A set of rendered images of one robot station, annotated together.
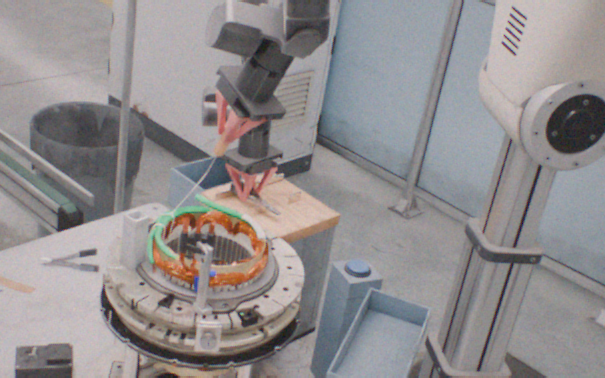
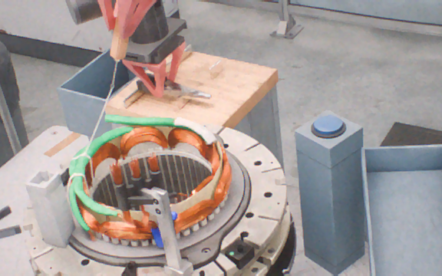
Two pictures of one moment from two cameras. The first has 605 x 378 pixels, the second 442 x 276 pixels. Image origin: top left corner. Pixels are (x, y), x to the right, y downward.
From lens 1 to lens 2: 0.51 m
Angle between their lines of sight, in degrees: 9
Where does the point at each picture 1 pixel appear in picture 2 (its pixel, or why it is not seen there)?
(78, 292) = (8, 266)
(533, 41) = not seen: outside the picture
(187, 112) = (43, 14)
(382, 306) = (383, 163)
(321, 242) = (266, 109)
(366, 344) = (389, 221)
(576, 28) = not seen: outside the picture
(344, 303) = (328, 173)
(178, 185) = (73, 105)
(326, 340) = (316, 220)
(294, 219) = (228, 96)
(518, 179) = not seen: outside the picture
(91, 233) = not seen: outside the picture
